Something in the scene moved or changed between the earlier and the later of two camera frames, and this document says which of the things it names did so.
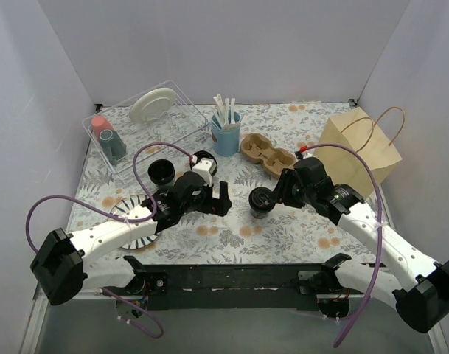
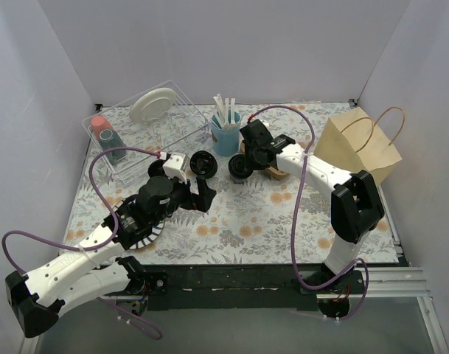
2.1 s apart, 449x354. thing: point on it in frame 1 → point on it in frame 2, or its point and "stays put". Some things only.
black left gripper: [212, 203] → [194, 195]
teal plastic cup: [113, 145] stays put
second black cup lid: [203, 154] stays put
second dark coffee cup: [161, 172] stays put
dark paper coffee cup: [259, 214] → [239, 181]
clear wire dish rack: [132, 131] stays put
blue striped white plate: [123, 206] stays put
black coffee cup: [262, 199] → [239, 167]
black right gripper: [283, 187] → [252, 148]
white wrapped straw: [233, 110] stays put
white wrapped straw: [226, 105] stays put
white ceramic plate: [152, 105] stays put
